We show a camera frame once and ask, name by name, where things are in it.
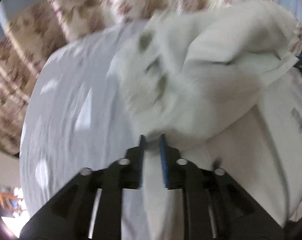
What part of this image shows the beige hooded jacket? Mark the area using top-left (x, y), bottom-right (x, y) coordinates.
top-left (107, 0), bottom-right (302, 240)

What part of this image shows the bed with grey printed sheet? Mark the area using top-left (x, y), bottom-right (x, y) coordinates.
top-left (19, 25), bottom-right (146, 240)

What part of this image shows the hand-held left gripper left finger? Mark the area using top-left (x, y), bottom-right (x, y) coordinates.
top-left (19, 134), bottom-right (146, 240)

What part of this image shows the wooden chair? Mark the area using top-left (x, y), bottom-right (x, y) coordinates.
top-left (0, 182), bottom-right (24, 213)

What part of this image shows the blue curtain with floral border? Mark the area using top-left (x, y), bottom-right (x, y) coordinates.
top-left (0, 0), bottom-right (302, 220)

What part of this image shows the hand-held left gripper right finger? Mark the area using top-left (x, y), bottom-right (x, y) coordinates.
top-left (160, 134), bottom-right (284, 240)

